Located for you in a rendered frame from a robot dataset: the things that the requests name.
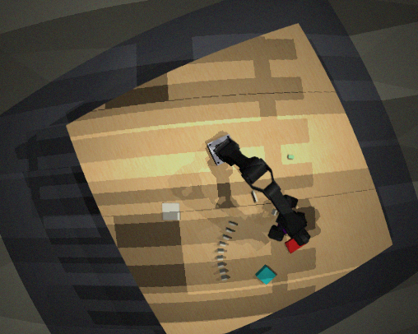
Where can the teal block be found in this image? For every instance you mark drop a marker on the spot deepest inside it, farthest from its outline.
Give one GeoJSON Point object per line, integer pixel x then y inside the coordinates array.
{"type": "Point", "coordinates": [265, 274]}

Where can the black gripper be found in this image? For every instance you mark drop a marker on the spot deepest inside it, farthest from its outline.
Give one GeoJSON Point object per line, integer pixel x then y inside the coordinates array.
{"type": "Point", "coordinates": [275, 232]}

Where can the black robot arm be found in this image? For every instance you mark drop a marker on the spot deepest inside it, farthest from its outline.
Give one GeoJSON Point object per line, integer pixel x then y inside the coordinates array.
{"type": "Point", "coordinates": [253, 169]}

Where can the red rectangular block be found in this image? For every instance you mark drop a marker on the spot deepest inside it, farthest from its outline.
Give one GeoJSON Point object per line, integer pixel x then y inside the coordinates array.
{"type": "Point", "coordinates": [292, 245]}

